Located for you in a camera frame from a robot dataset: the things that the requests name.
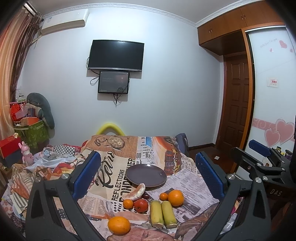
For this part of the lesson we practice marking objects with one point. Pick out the dark purple round plate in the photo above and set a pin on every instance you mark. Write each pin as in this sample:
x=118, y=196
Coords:
x=152, y=176

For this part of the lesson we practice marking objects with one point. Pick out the retro newspaper print cloth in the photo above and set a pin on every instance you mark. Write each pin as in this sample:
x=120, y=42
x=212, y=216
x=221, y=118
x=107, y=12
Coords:
x=145, y=188

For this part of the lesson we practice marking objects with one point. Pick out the checkered black white cloth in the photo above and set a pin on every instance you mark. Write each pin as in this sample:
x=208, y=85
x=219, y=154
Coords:
x=64, y=150

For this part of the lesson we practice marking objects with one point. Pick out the small tangerine right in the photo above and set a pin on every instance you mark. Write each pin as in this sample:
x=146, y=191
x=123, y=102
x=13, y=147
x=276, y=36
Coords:
x=163, y=196

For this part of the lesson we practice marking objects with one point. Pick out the wooden overhead cabinet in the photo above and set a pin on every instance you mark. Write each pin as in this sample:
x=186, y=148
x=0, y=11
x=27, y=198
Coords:
x=223, y=35

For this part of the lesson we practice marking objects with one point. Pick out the dark blue chair back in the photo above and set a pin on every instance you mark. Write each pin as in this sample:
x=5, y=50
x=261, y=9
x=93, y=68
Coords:
x=182, y=142

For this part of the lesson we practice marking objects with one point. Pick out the small tangerine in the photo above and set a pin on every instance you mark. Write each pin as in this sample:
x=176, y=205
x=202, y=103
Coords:
x=163, y=196
x=128, y=204

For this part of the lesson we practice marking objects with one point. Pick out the green patterned box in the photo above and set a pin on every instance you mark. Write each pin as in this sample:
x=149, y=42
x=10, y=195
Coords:
x=33, y=135

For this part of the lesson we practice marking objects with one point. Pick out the grey plush toy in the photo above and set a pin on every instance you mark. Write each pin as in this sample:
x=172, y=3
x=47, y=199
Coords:
x=44, y=111

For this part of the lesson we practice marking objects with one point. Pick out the brown wooden door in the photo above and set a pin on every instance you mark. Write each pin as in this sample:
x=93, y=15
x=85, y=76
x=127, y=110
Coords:
x=235, y=103

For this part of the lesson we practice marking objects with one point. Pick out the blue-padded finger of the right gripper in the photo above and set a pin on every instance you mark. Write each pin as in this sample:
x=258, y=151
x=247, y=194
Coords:
x=259, y=146

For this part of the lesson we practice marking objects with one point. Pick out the yellow foam tube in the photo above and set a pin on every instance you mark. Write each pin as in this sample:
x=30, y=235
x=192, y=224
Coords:
x=110, y=127

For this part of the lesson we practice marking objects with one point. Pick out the small tangerine left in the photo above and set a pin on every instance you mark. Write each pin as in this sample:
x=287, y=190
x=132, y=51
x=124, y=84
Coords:
x=128, y=204

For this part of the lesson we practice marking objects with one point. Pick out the large orange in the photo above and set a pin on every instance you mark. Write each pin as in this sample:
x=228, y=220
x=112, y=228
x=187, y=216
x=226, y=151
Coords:
x=119, y=225
x=176, y=198

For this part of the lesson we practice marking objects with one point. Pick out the large orange front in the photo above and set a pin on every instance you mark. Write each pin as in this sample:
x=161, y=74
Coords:
x=119, y=225

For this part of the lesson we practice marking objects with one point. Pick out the yellow sugarcane piece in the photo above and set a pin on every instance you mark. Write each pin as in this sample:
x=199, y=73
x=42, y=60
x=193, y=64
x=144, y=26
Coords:
x=156, y=214
x=168, y=215

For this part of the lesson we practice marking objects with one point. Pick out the small black wall monitor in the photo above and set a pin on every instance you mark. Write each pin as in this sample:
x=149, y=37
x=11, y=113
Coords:
x=113, y=82

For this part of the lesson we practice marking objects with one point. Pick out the black wall television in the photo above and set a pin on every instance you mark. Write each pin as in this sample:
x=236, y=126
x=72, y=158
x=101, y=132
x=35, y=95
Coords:
x=116, y=55

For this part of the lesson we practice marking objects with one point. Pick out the white air conditioner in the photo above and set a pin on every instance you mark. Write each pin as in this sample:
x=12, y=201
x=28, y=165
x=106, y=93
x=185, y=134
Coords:
x=65, y=21

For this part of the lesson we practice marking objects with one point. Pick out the red gift box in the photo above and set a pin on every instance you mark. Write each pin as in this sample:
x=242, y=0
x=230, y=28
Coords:
x=9, y=145

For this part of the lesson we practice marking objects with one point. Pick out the red tomato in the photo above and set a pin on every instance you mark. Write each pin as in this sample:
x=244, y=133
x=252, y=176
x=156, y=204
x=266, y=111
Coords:
x=141, y=205

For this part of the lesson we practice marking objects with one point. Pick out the orange brown curtain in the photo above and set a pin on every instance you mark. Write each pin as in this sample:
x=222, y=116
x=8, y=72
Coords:
x=16, y=39

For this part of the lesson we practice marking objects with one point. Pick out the pink rabbit figurine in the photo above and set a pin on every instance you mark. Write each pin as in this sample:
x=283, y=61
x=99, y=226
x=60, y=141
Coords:
x=27, y=156

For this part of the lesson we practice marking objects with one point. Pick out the dark red jujube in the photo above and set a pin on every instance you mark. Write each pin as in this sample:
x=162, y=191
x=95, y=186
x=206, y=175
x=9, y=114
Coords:
x=146, y=196

